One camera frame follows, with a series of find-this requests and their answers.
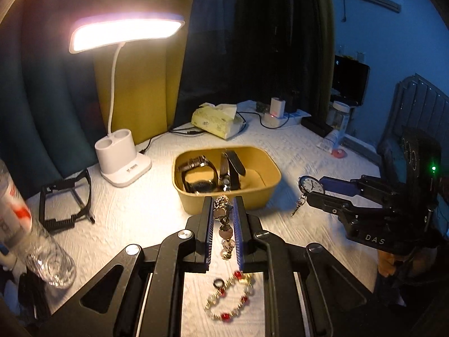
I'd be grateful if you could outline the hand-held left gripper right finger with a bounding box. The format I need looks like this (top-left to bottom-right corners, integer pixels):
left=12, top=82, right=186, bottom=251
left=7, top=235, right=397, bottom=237
left=234, top=196, right=409, bottom=337

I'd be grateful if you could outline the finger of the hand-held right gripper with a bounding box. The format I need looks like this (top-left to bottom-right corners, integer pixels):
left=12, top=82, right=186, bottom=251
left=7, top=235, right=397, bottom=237
left=320, top=176, right=386, bottom=200
left=305, top=194, right=356, bottom=226

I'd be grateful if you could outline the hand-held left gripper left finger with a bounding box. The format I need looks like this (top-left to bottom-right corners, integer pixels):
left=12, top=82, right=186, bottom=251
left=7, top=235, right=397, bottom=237
left=35, top=197, right=216, bottom=337

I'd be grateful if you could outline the gold charm bead bracelet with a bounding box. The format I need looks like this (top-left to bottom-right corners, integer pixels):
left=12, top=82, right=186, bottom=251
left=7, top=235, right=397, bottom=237
left=213, top=194, right=236, bottom=261

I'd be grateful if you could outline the silver pocket watch with chain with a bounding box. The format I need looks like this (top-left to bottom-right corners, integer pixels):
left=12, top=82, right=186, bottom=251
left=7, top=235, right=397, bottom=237
left=290, top=176, right=325, bottom=217

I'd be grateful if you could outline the yellow storage box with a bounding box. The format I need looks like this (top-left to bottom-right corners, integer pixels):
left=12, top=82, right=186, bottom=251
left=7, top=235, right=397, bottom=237
left=172, top=145, right=283, bottom=215

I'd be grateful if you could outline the person's right hand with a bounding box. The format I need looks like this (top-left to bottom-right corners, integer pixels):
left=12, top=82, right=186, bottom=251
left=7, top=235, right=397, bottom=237
left=377, top=249, right=402, bottom=279

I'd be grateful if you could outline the white plastic bottle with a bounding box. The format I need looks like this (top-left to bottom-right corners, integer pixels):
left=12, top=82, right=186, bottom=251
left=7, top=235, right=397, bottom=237
left=317, top=129, right=348, bottom=151

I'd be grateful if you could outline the silver metal wristwatch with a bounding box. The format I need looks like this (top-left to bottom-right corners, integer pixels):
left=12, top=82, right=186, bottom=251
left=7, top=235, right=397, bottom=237
left=178, top=155, right=219, bottom=193

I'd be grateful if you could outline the clear jar with white lid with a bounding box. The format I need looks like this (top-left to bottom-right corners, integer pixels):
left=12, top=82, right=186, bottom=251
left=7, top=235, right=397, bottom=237
left=330, top=101, right=351, bottom=130

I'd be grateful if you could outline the white power strip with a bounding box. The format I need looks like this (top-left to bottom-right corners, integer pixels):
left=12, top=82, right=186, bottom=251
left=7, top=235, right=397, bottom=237
left=262, top=110, right=312, bottom=127

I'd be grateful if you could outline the dark slatted chair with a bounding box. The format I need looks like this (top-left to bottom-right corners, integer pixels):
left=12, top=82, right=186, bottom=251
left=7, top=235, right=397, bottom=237
left=377, top=73, right=449, bottom=179

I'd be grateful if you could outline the white charger block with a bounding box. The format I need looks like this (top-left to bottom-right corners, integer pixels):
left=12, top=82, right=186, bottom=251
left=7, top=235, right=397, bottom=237
left=269, top=97, right=286, bottom=119

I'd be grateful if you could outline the black screen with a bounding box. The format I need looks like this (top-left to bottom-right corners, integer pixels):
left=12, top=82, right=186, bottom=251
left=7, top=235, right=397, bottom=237
left=331, top=55, right=371, bottom=106

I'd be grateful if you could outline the yellow tissue pack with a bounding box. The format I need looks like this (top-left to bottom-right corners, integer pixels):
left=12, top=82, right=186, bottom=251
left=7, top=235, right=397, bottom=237
left=191, top=103, right=248, bottom=140

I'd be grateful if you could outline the white desk lamp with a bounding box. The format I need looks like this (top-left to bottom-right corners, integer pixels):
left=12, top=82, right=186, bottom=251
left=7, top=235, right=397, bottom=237
left=69, top=15, right=186, bottom=188

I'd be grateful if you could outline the black folding stand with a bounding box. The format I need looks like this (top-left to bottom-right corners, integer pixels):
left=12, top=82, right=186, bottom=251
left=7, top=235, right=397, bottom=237
left=38, top=168, right=96, bottom=233

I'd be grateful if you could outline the black curtain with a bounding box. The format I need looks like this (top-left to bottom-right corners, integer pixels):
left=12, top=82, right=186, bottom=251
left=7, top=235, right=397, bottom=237
left=175, top=0, right=334, bottom=120

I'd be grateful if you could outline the clear plastic bottle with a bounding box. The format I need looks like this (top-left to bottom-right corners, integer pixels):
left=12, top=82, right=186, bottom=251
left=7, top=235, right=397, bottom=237
left=0, top=160, right=77, bottom=289

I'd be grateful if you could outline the yellow curtain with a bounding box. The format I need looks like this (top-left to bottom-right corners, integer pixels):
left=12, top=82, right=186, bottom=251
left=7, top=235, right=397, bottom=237
left=92, top=0, right=200, bottom=145

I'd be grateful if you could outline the teal curtain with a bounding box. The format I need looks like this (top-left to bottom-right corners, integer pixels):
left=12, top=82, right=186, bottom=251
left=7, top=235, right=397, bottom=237
left=0, top=0, right=106, bottom=215

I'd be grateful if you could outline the black strap wristwatch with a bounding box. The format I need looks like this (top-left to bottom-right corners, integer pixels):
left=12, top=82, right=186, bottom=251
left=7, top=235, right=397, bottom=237
left=219, top=150, right=246, bottom=191

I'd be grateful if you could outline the red and gold bead bracelet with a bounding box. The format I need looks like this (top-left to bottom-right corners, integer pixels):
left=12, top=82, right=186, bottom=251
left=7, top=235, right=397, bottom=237
left=204, top=270, right=255, bottom=322

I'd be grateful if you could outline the black power cable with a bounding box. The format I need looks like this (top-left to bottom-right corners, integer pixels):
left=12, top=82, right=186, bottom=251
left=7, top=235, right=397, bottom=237
left=139, top=110, right=271, bottom=156

